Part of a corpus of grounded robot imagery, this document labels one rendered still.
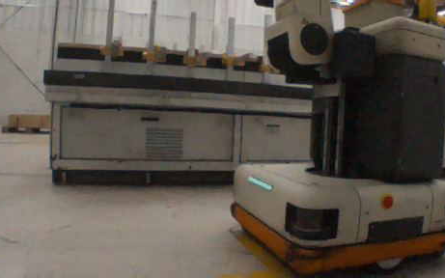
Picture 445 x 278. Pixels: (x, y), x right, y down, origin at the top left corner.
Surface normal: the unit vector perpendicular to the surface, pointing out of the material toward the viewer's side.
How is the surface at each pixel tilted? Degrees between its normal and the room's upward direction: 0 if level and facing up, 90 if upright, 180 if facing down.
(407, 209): 90
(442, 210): 90
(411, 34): 90
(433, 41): 90
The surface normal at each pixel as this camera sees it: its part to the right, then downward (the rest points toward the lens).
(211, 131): 0.31, 0.07
